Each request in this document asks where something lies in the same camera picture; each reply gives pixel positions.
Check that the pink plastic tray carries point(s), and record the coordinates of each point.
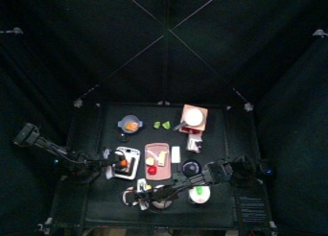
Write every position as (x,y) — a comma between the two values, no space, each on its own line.
(157,147)

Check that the white round bowl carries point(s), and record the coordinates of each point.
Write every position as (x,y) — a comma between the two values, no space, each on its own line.
(199,199)

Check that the orange toy food piece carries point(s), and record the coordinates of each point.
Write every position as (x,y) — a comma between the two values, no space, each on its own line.
(132,127)

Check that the blue-grey toy pot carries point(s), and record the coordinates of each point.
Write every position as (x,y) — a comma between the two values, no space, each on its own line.
(128,119)

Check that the dark round container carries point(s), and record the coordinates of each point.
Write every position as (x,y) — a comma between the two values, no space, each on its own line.
(191,167)

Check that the red toy tomato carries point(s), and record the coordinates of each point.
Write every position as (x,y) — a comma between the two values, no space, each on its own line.
(151,170)

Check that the green toy leaf piece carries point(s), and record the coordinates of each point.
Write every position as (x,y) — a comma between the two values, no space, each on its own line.
(157,125)
(167,125)

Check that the green toy food piece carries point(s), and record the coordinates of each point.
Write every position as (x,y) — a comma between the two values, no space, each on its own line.
(199,190)

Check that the white text label sticker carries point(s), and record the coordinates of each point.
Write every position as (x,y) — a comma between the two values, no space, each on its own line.
(252,209)

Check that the orange toy carrot piece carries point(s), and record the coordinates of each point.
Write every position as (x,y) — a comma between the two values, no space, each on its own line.
(124,163)

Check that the pink toy cutting board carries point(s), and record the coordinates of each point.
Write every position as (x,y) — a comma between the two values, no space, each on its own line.
(204,110)

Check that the yellow toy cheese piece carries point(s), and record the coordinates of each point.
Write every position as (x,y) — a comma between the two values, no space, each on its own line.
(149,161)

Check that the small black round knob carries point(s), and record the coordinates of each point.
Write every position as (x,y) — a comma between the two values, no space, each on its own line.
(124,137)

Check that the white plastic rack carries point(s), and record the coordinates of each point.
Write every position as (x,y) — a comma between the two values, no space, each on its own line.
(131,149)

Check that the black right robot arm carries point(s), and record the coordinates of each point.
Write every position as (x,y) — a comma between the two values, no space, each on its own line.
(217,172)

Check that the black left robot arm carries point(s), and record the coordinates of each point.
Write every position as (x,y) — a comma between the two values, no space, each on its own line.
(43,143)

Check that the white rectangular block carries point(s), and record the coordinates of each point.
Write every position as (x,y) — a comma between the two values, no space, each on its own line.
(175,154)

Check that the pale yellow toy butter stick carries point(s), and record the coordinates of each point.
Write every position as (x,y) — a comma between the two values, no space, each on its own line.
(161,158)

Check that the white round mug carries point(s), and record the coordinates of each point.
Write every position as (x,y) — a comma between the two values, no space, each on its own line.
(127,198)

